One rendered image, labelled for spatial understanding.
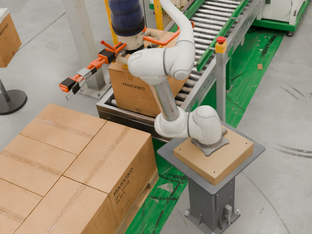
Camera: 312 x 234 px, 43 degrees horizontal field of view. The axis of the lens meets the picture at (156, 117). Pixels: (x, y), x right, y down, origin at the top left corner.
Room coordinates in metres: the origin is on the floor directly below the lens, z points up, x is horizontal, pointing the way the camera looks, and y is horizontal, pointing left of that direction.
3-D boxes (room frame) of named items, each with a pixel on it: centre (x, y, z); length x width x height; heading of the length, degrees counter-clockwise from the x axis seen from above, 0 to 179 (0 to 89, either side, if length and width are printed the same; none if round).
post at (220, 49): (2.50, -0.56, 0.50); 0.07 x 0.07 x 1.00; 56
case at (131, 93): (2.62, -0.03, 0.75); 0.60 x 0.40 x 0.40; 147
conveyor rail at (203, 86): (3.09, -0.75, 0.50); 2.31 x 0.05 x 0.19; 146
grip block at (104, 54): (2.25, 0.26, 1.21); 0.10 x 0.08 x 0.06; 47
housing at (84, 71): (2.09, 0.41, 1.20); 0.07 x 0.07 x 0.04; 47
